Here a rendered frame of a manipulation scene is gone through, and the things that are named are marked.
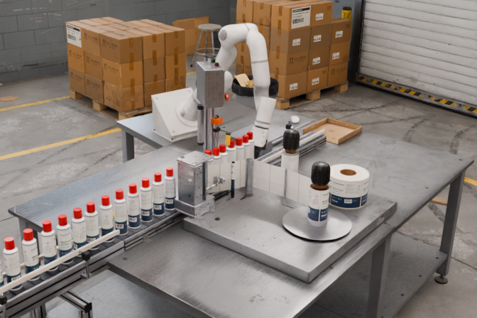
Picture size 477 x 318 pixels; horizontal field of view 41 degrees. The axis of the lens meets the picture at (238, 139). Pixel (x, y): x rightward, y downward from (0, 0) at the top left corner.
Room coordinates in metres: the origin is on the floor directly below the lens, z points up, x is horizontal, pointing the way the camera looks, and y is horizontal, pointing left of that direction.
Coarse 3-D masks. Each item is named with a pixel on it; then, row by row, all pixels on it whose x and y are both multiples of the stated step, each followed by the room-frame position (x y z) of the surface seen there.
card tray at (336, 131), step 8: (328, 120) 3.97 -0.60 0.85; (336, 120) 3.93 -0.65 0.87; (304, 128) 3.74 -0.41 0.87; (312, 128) 3.83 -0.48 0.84; (320, 128) 3.85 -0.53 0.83; (328, 128) 3.85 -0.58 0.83; (336, 128) 3.85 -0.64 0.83; (344, 128) 3.86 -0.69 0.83; (352, 128) 3.85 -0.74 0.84; (360, 128) 3.80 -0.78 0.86; (328, 136) 3.71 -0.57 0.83; (336, 136) 3.71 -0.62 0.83; (344, 136) 3.64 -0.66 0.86; (352, 136) 3.72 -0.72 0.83; (336, 144) 3.59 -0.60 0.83
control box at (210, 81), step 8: (200, 64) 2.97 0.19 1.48; (208, 64) 2.98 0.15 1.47; (200, 72) 2.94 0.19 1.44; (208, 72) 2.87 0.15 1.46; (216, 72) 2.88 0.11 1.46; (224, 72) 2.90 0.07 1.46; (200, 80) 2.94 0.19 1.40; (208, 80) 2.87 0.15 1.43; (216, 80) 2.88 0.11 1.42; (200, 88) 2.94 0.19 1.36; (208, 88) 2.87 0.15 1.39; (216, 88) 2.88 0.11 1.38; (200, 96) 2.94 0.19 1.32; (208, 96) 2.87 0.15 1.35; (216, 96) 2.88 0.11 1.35; (208, 104) 2.87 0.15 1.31; (216, 104) 2.88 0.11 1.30
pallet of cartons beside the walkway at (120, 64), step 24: (72, 24) 6.77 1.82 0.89; (96, 24) 6.81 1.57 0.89; (120, 24) 6.83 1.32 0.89; (144, 24) 6.86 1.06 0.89; (72, 48) 6.79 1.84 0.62; (96, 48) 6.41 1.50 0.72; (120, 48) 6.09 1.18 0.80; (144, 48) 6.28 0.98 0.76; (168, 48) 6.48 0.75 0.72; (72, 72) 6.81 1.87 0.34; (96, 72) 6.44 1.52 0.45; (120, 72) 6.08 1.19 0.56; (144, 72) 6.27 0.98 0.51; (168, 72) 6.47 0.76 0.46; (72, 96) 6.87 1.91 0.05; (96, 96) 6.45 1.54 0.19; (120, 96) 6.09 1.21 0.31; (144, 96) 6.27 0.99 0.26; (120, 120) 6.13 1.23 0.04
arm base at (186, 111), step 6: (180, 102) 3.78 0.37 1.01; (186, 102) 3.70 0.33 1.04; (192, 102) 3.62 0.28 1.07; (180, 108) 3.74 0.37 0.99; (186, 108) 3.67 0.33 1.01; (192, 108) 3.63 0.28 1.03; (180, 114) 3.69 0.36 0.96; (186, 114) 3.68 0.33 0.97; (192, 114) 3.66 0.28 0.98; (180, 120) 3.67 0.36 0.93; (186, 120) 3.69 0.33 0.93; (192, 120) 3.69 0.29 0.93; (192, 126) 3.68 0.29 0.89
